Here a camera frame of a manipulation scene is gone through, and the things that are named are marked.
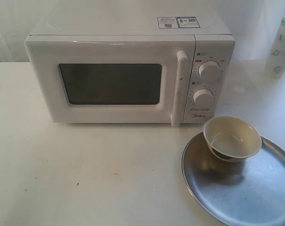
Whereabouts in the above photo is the white patterned bottle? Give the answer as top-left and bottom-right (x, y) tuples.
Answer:
(264, 13), (285, 78)

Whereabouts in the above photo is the white upper microwave knob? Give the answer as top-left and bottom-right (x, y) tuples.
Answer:
(198, 61), (222, 82)

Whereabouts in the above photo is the cream bowl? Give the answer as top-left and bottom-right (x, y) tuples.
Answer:
(203, 116), (262, 163)

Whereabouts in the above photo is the round metal tray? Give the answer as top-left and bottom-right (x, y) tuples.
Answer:
(182, 133), (285, 226)

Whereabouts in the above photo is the white microwave oven body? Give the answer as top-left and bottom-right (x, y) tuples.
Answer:
(28, 0), (235, 124)

